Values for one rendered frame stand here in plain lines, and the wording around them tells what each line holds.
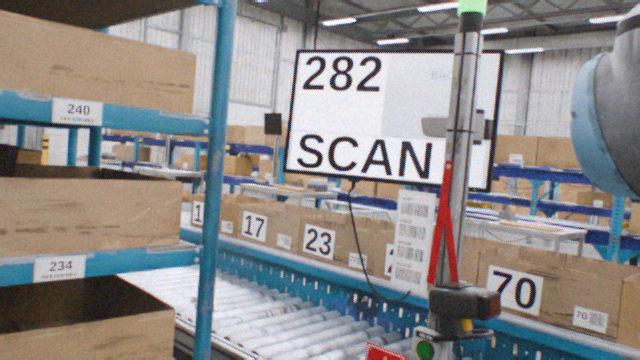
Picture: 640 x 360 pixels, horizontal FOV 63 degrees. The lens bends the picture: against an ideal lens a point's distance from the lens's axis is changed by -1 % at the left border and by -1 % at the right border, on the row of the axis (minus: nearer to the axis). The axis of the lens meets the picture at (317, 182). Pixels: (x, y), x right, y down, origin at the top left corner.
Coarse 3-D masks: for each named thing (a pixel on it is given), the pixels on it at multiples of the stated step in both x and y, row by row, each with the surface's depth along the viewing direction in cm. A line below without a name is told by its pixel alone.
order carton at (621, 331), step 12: (636, 276) 142; (624, 288) 132; (636, 288) 130; (624, 300) 132; (636, 300) 130; (624, 312) 131; (636, 312) 130; (624, 324) 131; (636, 324) 130; (624, 336) 131; (636, 336) 130; (636, 348) 129
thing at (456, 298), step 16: (432, 288) 95; (448, 288) 93; (464, 288) 92; (480, 288) 92; (432, 304) 94; (448, 304) 92; (464, 304) 90; (480, 304) 88; (496, 304) 90; (448, 320) 94; (464, 320) 93; (480, 320) 89; (448, 336) 93
